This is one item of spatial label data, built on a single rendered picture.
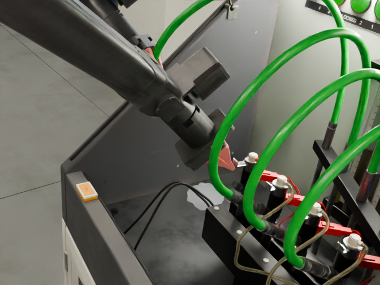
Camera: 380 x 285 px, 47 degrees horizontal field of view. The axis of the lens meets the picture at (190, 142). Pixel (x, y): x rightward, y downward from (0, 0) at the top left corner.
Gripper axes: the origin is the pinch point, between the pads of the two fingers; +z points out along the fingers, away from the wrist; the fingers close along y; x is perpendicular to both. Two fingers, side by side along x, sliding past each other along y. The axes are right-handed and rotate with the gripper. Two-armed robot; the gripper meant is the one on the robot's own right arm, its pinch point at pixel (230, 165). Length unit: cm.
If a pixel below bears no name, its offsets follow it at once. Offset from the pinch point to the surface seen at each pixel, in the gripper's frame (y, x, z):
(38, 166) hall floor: -104, 175, 49
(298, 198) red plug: 5.6, -8.2, 8.7
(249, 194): 1.2, -18.8, -9.5
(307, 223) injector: 4.2, -14.9, 6.9
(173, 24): 8.4, 9.8, -23.1
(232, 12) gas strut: 21.1, 34.0, -6.9
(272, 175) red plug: 4.5, -0.8, 7.5
